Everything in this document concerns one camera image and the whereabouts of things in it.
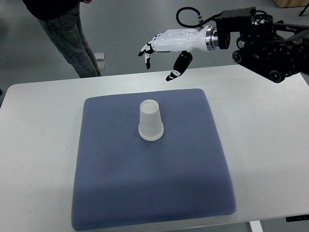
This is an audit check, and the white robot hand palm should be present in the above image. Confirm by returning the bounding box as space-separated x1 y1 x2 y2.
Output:
152 26 210 52

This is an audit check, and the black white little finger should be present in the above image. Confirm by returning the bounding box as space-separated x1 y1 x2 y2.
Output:
154 32 164 40

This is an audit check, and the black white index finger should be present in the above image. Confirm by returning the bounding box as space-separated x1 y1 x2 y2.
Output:
144 50 154 69

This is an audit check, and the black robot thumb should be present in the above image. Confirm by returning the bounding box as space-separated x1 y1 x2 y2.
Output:
166 51 193 81

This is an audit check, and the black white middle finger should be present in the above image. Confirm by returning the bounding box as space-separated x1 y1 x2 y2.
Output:
138 42 155 57

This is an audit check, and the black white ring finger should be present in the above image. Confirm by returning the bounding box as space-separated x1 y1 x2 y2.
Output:
147 36 159 46

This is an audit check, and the white paper cup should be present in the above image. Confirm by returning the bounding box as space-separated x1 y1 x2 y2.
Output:
138 100 164 136
139 131 164 141

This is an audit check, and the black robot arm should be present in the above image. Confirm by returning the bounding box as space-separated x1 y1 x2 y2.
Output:
139 7 309 83

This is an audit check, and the lower metal floor plate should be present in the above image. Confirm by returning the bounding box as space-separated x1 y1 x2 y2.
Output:
97 61 105 72

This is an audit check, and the metal floor plate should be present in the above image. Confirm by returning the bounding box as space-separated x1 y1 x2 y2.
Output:
97 61 105 72
94 52 105 60

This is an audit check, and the upper metal floor plate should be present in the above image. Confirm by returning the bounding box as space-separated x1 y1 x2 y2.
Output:
94 52 105 60

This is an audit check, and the white paper cup on mat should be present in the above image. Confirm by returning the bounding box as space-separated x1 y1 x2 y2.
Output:
139 131 164 141

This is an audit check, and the person in grey jeans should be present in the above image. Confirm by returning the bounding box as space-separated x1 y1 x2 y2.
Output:
23 0 100 78

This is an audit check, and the cardboard box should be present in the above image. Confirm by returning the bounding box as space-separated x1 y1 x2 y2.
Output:
273 0 309 8

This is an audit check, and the black tripod leg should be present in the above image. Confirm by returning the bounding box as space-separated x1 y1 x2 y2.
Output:
299 4 309 16

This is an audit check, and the blue textured cushion mat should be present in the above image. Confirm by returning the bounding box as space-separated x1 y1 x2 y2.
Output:
71 88 236 231

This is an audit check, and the white table leg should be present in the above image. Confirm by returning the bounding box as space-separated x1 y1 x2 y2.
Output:
249 220 263 232

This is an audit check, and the black desk control panel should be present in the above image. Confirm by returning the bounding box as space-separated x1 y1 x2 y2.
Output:
285 214 309 222

